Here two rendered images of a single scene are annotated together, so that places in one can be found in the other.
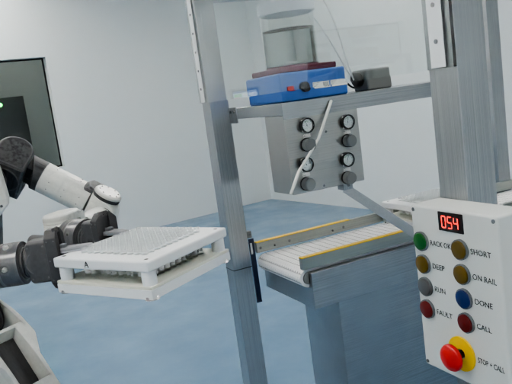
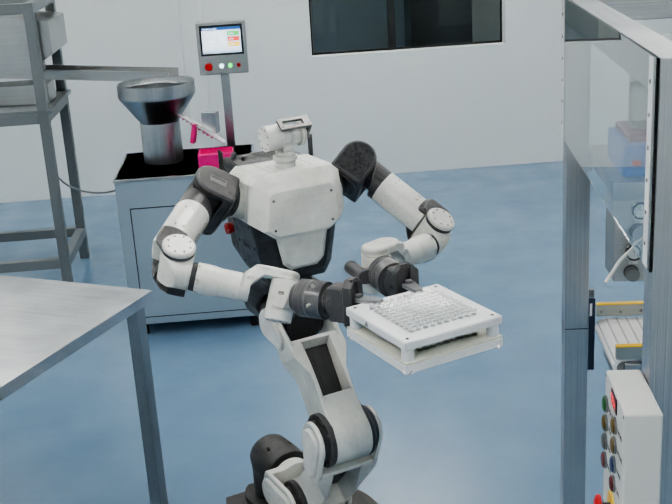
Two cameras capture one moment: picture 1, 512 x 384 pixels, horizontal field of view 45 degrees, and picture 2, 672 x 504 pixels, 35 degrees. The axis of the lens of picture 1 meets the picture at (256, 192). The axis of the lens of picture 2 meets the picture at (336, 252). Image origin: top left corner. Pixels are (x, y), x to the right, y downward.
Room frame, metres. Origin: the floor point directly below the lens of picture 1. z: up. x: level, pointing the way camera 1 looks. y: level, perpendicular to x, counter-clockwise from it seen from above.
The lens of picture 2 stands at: (-0.77, -0.67, 1.90)
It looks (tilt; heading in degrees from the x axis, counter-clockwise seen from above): 18 degrees down; 30
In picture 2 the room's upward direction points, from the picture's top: 3 degrees counter-clockwise
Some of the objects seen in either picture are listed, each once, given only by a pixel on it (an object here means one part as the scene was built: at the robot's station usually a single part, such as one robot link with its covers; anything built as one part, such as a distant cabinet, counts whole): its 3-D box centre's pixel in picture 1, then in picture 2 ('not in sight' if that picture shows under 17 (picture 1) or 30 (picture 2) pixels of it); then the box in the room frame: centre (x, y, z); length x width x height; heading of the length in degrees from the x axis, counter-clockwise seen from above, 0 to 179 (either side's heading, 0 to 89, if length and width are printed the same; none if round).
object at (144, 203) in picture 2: not in sight; (194, 238); (3.21, 2.36, 0.38); 0.63 x 0.57 x 0.76; 123
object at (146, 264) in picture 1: (142, 246); (422, 315); (1.20, 0.24, 1.03); 0.25 x 0.24 x 0.02; 147
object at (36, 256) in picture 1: (33, 261); (333, 301); (1.21, 0.46, 1.03); 0.12 x 0.10 x 0.13; 89
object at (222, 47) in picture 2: not in sight; (225, 87); (3.45, 2.26, 1.07); 0.23 x 0.10 x 0.62; 123
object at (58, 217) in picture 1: (66, 228); (383, 258); (1.50, 0.48, 1.04); 0.13 x 0.07 x 0.09; 165
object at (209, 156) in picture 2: not in sight; (216, 159); (3.13, 2.13, 0.80); 0.16 x 0.12 x 0.09; 123
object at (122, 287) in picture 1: (146, 270); (423, 335); (1.20, 0.24, 0.98); 0.24 x 0.24 x 0.02; 57
